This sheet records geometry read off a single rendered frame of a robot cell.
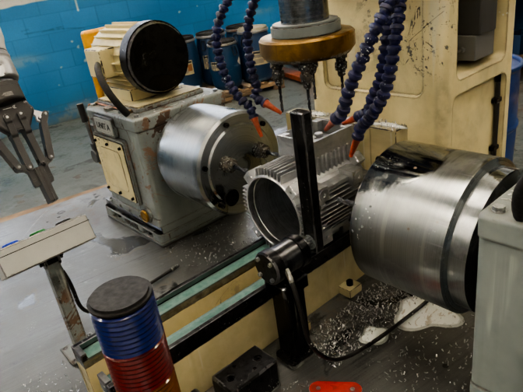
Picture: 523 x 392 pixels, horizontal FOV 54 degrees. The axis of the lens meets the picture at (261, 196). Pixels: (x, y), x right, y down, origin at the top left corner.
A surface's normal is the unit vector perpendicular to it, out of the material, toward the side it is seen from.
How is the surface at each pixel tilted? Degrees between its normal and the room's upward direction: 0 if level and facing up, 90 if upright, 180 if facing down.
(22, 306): 0
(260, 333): 90
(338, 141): 90
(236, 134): 90
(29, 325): 0
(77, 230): 62
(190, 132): 40
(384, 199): 51
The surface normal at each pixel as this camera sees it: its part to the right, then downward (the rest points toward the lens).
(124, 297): -0.14, -0.90
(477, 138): 0.66, 0.23
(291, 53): -0.40, 0.44
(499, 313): -0.74, 0.36
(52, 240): 0.52, -0.21
